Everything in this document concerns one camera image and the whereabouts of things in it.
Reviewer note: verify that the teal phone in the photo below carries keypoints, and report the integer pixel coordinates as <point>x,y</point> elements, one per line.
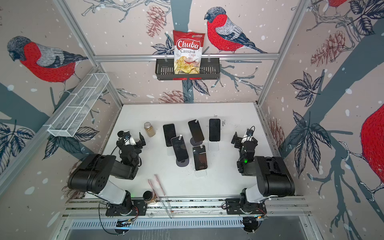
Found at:
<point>200,158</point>

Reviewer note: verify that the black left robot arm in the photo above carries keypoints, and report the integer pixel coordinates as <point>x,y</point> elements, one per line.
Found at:
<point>92,176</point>

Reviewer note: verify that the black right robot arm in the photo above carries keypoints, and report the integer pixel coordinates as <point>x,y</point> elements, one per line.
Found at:
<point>273,179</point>

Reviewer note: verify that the white stand far right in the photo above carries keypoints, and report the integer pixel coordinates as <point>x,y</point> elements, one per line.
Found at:
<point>213,146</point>

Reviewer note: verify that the white stand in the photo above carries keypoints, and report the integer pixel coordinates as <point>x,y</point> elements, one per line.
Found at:
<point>201,173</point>
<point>213,146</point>

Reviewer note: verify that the green-edged phone back left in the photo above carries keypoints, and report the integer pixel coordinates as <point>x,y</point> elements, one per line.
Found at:
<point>169,133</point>

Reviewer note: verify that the purple phone with sticker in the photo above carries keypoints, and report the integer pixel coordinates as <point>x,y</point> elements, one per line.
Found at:
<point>180,149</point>

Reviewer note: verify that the black phone with sticker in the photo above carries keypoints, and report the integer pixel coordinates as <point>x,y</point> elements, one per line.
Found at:
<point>196,131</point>

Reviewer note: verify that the dark round stand back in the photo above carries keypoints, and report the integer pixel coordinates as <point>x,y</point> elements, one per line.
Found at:
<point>195,143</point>

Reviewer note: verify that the dark round stand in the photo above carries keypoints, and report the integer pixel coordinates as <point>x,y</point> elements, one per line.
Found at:
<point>195,143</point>
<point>183,163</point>

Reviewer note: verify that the dark round stand front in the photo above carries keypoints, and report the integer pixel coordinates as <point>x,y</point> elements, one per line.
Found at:
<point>183,163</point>

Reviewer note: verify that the white stand front centre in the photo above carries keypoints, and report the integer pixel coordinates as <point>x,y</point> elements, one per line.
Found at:
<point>201,173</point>

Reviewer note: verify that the brown spice glass jar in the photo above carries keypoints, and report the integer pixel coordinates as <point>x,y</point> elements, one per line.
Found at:
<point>149,129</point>

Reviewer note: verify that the pink chopstick right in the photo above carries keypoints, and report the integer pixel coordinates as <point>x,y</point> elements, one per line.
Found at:
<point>165,195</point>

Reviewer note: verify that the Chuba cassava chips bag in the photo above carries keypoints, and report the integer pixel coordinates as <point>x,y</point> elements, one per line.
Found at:
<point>188,50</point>

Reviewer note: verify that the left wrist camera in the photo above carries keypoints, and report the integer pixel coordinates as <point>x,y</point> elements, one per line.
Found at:
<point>128,139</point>

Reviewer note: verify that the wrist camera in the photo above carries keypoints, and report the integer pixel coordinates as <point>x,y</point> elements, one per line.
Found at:
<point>128,139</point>
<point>248,135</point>

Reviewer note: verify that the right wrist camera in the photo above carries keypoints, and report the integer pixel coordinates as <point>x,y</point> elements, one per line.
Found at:
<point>248,135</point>

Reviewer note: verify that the black-lid jar on rail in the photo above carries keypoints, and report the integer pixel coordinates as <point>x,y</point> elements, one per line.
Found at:
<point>150,197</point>

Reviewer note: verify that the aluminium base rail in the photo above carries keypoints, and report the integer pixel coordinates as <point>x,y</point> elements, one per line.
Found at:
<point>188,207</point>

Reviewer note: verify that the white wire shelf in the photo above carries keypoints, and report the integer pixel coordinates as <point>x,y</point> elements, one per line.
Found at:
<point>72,116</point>

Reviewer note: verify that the black wire basket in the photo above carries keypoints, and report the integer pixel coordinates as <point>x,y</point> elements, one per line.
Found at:
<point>209,70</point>

